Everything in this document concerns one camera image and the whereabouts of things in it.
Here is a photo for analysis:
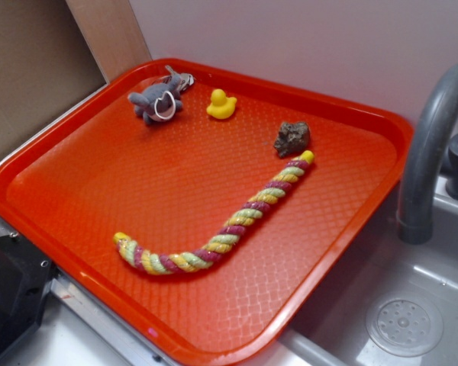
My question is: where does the multicolour twisted rope toy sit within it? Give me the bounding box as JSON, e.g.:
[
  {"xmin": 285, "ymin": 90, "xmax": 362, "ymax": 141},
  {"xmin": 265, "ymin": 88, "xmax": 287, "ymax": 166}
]
[{"xmin": 113, "ymin": 150, "xmax": 314, "ymax": 276}]

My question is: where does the brown cardboard panel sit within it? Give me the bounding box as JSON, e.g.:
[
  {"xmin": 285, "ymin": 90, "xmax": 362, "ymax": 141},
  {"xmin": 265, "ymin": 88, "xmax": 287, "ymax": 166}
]
[{"xmin": 0, "ymin": 1, "xmax": 150, "ymax": 161}]

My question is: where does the dark brown rock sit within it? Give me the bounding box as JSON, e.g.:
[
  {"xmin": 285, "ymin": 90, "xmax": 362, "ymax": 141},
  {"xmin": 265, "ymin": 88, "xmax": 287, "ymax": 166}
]
[{"xmin": 273, "ymin": 121, "xmax": 311, "ymax": 159}]

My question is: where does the grey curved faucet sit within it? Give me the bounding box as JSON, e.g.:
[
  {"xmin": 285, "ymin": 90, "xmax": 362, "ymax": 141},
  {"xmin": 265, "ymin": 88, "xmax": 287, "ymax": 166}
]
[{"xmin": 396, "ymin": 64, "xmax": 458, "ymax": 244}]

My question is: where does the round sink drain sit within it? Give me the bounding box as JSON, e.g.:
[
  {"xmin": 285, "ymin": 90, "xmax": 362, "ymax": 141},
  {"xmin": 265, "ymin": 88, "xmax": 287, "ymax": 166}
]
[{"xmin": 366, "ymin": 291, "xmax": 443, "ymax": 358}]

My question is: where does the grey plush elephant keychain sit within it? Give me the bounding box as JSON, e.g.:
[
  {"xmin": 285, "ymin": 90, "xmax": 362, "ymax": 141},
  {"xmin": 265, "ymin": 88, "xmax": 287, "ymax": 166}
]
[{"xmin": 127, "ymin": 65, "xmax": 195, "ymax": 125}]

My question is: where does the yellow rubber duck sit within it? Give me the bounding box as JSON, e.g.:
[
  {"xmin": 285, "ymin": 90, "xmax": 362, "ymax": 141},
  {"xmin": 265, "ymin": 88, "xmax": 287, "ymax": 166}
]
[{"xmin": 206, "ymin": 88, "xmax": 237, "ymax": 120}]

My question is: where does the grey toy sink basin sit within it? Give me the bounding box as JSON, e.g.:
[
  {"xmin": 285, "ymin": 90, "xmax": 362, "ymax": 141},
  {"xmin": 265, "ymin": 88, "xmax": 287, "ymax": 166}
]
[{"xmin": 281, "ymin": 193, "xmax": 458, "ymax": 365}]

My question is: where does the red plastic tray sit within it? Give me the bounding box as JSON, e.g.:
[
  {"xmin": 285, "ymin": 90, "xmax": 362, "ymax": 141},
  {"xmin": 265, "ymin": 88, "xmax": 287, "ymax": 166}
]
[{"xmin": 0, "ymin": 59, "xmax": 412, "ymax": 365}]

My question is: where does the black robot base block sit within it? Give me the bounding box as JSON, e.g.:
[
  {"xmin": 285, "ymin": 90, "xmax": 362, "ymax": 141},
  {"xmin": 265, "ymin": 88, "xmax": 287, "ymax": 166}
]
[{"xmin": 0, "ymin": 236, "xmax": 54, "ymax": 361}]

